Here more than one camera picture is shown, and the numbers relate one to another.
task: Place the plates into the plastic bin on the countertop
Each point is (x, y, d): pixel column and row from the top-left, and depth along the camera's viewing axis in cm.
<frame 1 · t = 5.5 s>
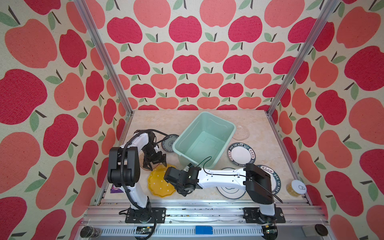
left hand: (161, 167, 87), fingers open
right hand: (171, 183, 78), fingers open
mint green plastic bin: (204, 142, 106), on the table
yellow polka dot plate: (155, 184, 85), on the table
white plate dark lettered rim: (240, 154, 98), on the table
small dark patterned plate: (167, 144, 101), point 3 cm above the table
clear glass plate: (241, 133, 110), on the table

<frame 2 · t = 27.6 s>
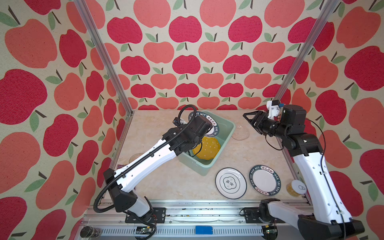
left hand: (207, 130, 70), fingers closed
right hand: (250, 116, 66), fingers open
yellow polka dot plate: (210, 147, 101), point 2 cm above the table
white plate dark lettered rim: (214, 130, 78), point 27 cm above the table
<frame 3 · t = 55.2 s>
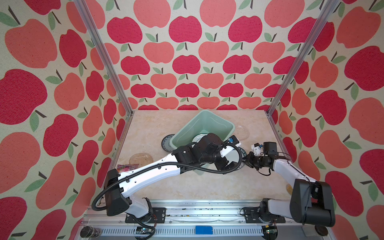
left hand: (235, 156, 64), fingers open
right hand: (244, 159, 89), fingers closed
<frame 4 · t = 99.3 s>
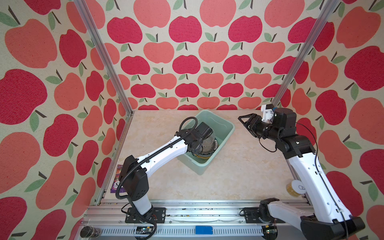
left hand: (204, 142, 82), fingers closed
right hand: (245, 119, 68), fingers open
